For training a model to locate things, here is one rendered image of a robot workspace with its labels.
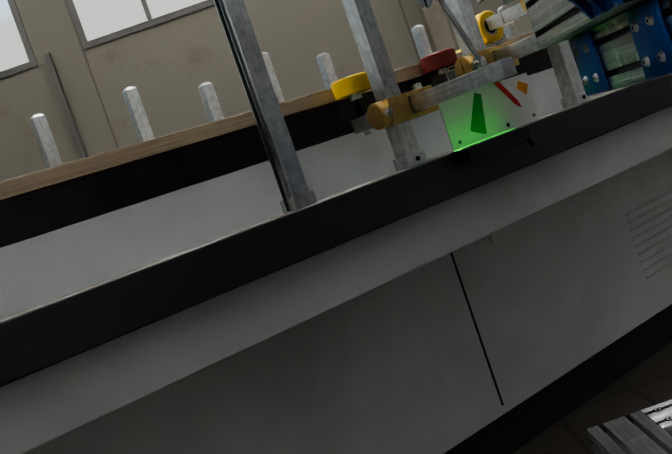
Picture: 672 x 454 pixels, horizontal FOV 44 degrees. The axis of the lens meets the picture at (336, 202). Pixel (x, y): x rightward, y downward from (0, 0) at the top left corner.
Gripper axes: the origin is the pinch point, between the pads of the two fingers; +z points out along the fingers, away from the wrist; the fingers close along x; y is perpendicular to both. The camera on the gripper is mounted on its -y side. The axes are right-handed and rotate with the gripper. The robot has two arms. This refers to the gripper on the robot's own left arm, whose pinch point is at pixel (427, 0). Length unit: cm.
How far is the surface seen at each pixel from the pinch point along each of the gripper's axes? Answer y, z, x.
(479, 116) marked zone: -10.4, 23.1, -2.3
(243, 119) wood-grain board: 18.4, 9.3, -35.5
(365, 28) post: 7.9, 1.3, -9.7
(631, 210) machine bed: -78, 59, -1
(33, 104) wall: -261, -96, -467
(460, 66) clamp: -13.5, 12.4, -4.2
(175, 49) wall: -329, -101, -373
